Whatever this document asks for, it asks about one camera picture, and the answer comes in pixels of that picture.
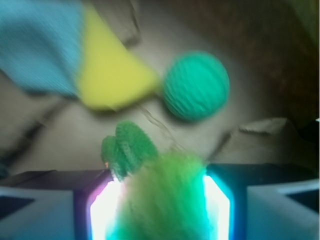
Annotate yellow sponge wedge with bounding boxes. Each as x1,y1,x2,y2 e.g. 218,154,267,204
76,3,161,111

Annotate light blue cloth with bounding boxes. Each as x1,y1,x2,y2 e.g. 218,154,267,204
0,0,84,97

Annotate green plush animal toy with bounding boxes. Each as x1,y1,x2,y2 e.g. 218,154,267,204
101,120,213,240

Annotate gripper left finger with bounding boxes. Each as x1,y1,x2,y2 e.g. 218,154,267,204
0,170,118,240

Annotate green dimpled ball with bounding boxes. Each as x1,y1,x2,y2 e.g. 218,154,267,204
163,51,230,122

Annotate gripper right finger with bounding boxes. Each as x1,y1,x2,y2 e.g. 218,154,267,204
203,163,320,240

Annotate brown paper bag tray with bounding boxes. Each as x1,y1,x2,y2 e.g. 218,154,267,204
9,1,320,175

